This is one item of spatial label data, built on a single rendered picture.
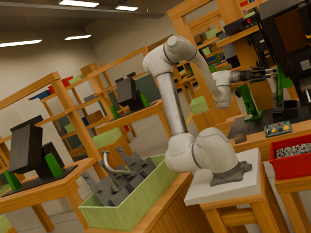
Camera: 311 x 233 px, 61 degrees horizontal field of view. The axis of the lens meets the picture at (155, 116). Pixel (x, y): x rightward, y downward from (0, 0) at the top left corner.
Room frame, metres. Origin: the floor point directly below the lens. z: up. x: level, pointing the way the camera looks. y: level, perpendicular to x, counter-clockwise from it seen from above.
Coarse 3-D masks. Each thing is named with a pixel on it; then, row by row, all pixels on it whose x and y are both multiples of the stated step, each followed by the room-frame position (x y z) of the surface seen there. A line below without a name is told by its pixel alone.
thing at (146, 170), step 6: (120, 150) 1.92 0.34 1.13; (126, 156) 1.94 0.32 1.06; (132, 156) 1.97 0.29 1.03; (138, 156) 2.01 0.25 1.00; (126, 162) 1.91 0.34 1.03; (138, 162) 1.97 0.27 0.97; (132, 168) 1.90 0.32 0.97; (138, 168) 1.93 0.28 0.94; (144, 168) 1.91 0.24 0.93; (150, 168) 1.93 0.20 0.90; (144, 174) 1.88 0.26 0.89
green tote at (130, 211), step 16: (144, 160) 2.04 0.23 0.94; (160, 160) 1.94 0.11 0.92; (160, 176) 1.71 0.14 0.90; (176, 176) 1.82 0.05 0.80; (144, 192) 1.57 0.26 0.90; (160, 192) 1.66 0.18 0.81; (80, 208) 1.66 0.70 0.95; (96, 208) 1.54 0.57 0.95; (112, 208) 1.43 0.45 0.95; (128, 208) 1.45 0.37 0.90; (144, 208) 1.53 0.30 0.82; (96, 224) 1.61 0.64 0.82; (112, 224) 1.49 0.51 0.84; (128, 224) 1.41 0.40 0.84
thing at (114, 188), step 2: (98, 184) 1.70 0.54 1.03; (98, 186) 1.69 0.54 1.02; (100, 186) 1.70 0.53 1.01; (112, 186) 1.73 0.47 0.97; (114, 186) 1.73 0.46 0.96; (116, 186) 1.74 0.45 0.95; (98, 188) 1.69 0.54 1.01; (100, 188) 1.66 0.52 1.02; (102, 188) 1.66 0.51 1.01; (112, 188) 1.72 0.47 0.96; (114, 188) 1.69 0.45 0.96; (116, 188) 1.69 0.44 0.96; (98, 190) 1.66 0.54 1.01; (100, 190) 1.65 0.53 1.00; (102, 190) 1.65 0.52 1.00; (112, 190) 1.70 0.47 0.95; (114, 190) 1.68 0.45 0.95; (116, 190) 1.68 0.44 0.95; (98, 192) 1.68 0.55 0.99; (100, 192) 1.68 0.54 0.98; (112, 192) 1.70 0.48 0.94; (114, 192) 1.70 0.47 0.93; (116, 192) 1.70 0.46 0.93
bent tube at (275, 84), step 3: (273, 69) 1.76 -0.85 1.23; (276, 69) 1.75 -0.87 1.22; (273, 72) 1.75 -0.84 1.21; (276, 72) 1.74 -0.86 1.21; (273, 78) 1.81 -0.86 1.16; (276, 78) 1.79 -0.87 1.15; (276, 81) 1.81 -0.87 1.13; (276, 84) 1.81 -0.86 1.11; (276, 87) 1.81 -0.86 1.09; (276, 90) 1.80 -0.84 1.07; (276, 105) 1.73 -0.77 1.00
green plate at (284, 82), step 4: (280, 68) 1.64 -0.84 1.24; (280, 72) 1.65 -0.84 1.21; (280, 76) 1.65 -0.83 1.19; (284, 76) 1.64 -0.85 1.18; (280, 80) 1.65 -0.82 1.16; (284, 80) 1.64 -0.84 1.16; (288, 80) 1.63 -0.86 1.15; (280, 84) 1.66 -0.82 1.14; (284, 84) 1.65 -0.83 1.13; (288, 84) 1.64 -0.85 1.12; (280, 88) 1.73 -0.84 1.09
